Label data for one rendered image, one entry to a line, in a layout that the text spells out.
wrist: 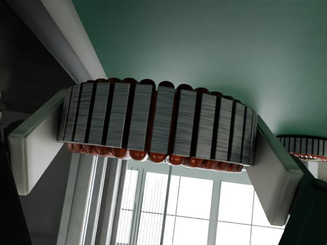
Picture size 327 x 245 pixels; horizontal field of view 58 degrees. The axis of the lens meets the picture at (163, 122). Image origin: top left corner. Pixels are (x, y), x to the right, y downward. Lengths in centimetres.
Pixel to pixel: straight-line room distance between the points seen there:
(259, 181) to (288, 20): 9
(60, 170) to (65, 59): 36
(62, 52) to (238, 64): 14
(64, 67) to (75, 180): 19
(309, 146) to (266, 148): 42
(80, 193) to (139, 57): 22
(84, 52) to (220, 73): 12
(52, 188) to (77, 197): 18
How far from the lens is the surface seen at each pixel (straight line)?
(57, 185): 58
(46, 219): 60
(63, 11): 21
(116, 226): 84
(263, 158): 16
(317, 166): 114
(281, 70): 25
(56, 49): 23
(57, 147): 18
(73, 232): 41
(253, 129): 16
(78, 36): 24
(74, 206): 42
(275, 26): 19
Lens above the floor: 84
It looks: 9 degrees down
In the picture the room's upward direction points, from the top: 173 degrees counter-clockwise
